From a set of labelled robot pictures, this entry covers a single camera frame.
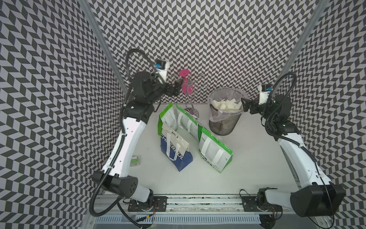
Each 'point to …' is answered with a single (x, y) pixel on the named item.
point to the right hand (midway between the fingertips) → (249, 99)
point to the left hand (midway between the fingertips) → (175, 77)
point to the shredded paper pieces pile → (231, 104)
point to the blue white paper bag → (175, 150)
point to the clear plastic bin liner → (216, 114)
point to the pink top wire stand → (188, 88)
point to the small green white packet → (135, 161)
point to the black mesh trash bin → (226, 127)
